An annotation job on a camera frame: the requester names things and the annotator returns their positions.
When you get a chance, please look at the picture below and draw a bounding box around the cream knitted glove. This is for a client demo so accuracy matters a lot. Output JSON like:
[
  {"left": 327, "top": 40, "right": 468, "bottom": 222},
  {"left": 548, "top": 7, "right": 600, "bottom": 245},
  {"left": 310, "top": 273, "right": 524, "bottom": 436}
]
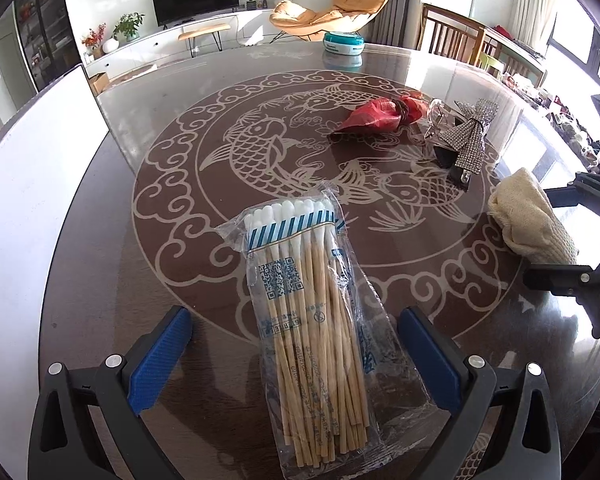
[{"left": 488, "top": 168, "right": 577, "bottom": 264}]

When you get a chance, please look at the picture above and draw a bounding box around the cotton swab pack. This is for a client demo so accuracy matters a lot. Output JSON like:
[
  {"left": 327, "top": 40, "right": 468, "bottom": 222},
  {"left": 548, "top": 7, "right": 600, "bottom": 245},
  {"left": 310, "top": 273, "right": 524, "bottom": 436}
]
[{"left": 219, "top": 183, "right": 429, "bottom": 479}]

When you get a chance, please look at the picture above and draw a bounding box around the wooden dining chair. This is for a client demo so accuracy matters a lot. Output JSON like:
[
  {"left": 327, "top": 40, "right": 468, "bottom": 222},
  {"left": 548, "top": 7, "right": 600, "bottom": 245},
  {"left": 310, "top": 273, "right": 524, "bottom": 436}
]
[{"left": 416, "top": 3, "right": 486, "bottom": 66}]

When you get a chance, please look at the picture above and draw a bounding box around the red plastic bag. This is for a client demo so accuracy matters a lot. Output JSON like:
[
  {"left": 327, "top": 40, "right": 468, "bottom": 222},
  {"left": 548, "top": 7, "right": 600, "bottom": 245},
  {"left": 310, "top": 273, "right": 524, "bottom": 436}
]
[{"left": 328, "top": 96, "right": 429, "bottom": 139}]

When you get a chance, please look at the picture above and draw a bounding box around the white cardboard storage box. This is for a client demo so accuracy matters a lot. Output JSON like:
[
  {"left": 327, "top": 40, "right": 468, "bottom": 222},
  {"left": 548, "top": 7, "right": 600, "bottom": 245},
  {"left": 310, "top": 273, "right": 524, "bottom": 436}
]
[{"left": 0, "top": 66, "right": 108, "bottom": 479}]

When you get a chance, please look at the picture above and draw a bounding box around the teal white round tin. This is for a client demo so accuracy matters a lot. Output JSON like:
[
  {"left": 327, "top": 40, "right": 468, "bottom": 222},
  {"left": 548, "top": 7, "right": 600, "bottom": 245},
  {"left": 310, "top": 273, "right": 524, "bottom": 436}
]
[{"left": 323, "top": 32, "right": 365, "bottom": 56}]

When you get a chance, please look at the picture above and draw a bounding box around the orange lounge chair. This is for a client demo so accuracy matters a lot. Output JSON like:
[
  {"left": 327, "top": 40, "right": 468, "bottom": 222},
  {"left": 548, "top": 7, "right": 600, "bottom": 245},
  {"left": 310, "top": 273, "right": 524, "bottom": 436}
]
[{"left": 268, "top": 0, "right": 389, "bottom": 41}]

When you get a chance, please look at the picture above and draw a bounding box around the brown cardboard box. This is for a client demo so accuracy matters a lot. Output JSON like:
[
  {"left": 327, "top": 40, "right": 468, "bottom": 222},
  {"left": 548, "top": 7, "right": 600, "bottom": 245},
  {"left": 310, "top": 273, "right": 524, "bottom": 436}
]
[{"left": 88, "top": 73, "right": 110, "bottom": 96}]

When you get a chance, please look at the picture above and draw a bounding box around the red flower vase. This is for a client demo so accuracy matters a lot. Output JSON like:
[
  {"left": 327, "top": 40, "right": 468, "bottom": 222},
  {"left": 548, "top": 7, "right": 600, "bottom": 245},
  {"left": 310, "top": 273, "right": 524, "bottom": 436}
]
[{"left": 82, "top": 23, "right": 106, "bottom": 58}]

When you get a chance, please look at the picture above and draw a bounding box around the white tv cabinet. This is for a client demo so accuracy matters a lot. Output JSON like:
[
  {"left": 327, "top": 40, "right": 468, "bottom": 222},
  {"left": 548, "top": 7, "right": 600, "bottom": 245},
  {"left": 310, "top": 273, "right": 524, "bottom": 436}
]
[{"left": 85, "top": 9, "right": 277, "bottom": 79}]

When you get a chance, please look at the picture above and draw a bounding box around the green potted plant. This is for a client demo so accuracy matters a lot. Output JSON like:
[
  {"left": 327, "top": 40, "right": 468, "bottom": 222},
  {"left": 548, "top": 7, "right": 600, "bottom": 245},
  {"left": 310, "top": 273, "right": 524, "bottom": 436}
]
[{"left": 112, "top": 12, "right": 145, "bottom": 42}]

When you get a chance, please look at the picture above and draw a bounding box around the wooden bench table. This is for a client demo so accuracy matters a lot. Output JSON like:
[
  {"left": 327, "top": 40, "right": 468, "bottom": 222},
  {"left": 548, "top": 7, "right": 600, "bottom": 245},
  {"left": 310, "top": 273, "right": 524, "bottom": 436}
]
[{"left": 178, "top": 23, "right": 230, "bottom": 58}]

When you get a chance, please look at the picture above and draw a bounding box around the dark glass display cabinet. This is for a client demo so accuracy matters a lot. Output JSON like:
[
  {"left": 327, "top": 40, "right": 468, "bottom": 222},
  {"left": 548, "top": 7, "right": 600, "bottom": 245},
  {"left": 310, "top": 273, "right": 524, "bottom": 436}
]
[{"left": 15, "top": 0, "right": 80, "bottom": 91}]

